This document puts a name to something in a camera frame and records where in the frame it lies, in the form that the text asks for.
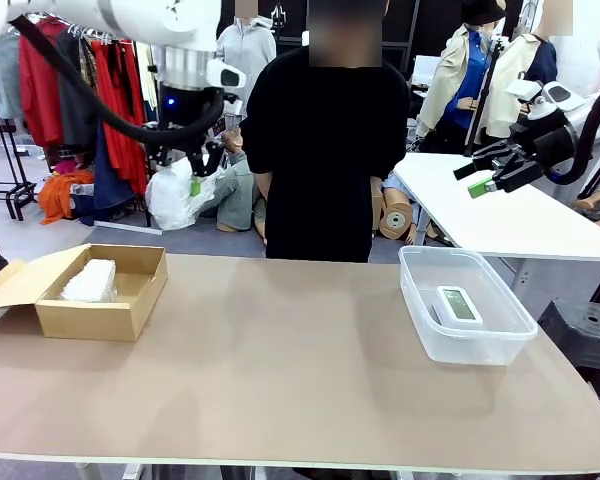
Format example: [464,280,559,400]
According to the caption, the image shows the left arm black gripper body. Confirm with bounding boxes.
[165,139,212,162]

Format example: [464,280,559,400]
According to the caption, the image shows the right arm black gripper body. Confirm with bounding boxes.
[509,110,580,170]

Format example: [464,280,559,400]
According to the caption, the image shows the bubble clock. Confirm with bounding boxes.
[145,158,220,232]
[58,258,118,304]

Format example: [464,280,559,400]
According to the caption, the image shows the white unwrapped digital clock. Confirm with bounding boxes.
[432,284,485,329]

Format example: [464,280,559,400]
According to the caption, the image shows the person's right forearm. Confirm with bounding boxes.
[253,169,275,201]

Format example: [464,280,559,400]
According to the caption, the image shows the seated mannequin green shirt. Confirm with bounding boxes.
[199,124,270,235]

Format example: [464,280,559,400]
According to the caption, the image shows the blue hanging garment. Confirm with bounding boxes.
[93,122,137,211]

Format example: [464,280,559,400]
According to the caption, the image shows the white table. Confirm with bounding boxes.
[392,151,600,301]

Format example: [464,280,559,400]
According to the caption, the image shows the red hanging dress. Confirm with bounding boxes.
[89,39,150,197]

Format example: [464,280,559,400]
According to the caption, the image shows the black clothes rack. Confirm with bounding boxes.
[93,42,164,236]

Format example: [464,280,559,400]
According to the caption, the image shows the mannequin beige coat black hat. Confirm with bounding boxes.
[415,0,504,154]

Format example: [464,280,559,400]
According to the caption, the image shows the cream hanging garment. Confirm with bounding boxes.
[138,42,161,109]

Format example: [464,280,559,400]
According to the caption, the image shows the mannequin in blue striped shirt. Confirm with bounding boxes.
[379,169,454,246]

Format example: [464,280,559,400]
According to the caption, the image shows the dark grey hanging garment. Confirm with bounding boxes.
[54,32,100,154]

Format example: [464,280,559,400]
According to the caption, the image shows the mannequin cream jacket navy shirt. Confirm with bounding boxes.
[482,0,561,144]

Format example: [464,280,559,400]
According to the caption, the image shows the white monitor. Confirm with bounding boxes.
[411,53,444,86]

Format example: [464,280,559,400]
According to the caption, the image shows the orange cloth pile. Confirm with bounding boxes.
[38,168,97,225]

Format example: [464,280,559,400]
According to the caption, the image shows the black tripod stand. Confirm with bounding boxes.
[463,35,509,157]

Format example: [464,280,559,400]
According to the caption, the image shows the mannequin in grey hoodie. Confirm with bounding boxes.
[214,0,278,129]

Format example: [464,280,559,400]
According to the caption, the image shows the person in black shirt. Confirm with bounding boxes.
[239,0,411,265]

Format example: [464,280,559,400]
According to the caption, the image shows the red hanging coat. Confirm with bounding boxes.
[18,22,65,147]

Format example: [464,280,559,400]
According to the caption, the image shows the brown cardboard box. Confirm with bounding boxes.
[0,243,170,343]

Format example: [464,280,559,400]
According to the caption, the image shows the light grey hanging garment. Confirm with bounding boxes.
[0,29,24,124]

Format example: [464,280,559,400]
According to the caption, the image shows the black plastic stool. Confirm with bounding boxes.
[536,298,600,399]

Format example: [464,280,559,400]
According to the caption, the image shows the clear plastic container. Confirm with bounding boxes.
[397,244,540,367]

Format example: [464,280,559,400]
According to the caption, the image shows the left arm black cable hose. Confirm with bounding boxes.
[7,14,226,149]

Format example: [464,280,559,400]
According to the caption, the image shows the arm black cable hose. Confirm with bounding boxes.
[544,73,600,186]
[7,14,226,149]

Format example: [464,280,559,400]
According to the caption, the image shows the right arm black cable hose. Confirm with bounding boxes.
[544,73,600,186]

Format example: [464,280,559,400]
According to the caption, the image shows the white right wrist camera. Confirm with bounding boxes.
[505,78,545,104]

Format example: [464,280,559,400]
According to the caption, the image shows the white table frame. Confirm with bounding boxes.
[72,460,149,480]

